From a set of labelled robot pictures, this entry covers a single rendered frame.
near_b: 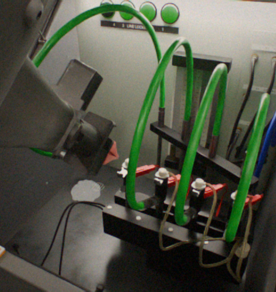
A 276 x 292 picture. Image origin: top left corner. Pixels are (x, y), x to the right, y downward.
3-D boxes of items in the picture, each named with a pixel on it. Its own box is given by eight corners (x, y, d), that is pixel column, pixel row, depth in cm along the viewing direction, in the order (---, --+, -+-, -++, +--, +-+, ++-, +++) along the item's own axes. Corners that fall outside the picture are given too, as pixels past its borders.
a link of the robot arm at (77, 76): (1, 114, 34) (66, 149, 35) (49, 32, 34) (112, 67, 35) (27, 121, 45) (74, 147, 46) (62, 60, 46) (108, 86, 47)
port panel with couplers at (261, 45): (224, 147, 79) (248, 32, 62) (226, 141, 82) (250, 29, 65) (274, 159, 75) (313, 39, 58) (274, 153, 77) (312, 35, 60)
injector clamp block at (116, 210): (105, 250, 77) (101, 210, 69) (121, 223, 85) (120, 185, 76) (232, 303, 65) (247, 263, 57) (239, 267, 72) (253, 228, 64)
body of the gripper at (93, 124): (119, 125, 50) (95, 108, 44) (92, 177, 49) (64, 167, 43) (93, 114, 54) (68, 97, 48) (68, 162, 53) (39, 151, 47)
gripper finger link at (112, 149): (134, 152, 57) (109, 137, 49) (117, 185, 56) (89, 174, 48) (109, 140, 60) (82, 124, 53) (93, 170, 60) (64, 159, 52)
